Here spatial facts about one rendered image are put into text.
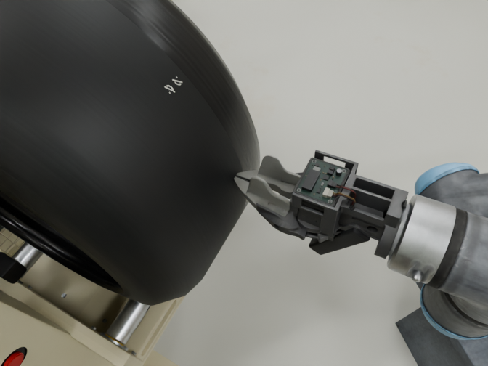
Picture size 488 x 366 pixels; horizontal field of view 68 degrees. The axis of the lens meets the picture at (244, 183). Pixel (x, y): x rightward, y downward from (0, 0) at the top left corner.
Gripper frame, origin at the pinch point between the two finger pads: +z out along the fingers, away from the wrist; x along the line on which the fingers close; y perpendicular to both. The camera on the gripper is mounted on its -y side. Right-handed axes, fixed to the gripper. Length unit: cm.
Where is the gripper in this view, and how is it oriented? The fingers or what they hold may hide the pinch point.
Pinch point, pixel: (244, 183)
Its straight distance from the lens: 50.2
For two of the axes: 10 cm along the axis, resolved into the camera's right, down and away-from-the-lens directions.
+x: -4.7, 7.4, -4.8
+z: -8.8, -3.3, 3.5
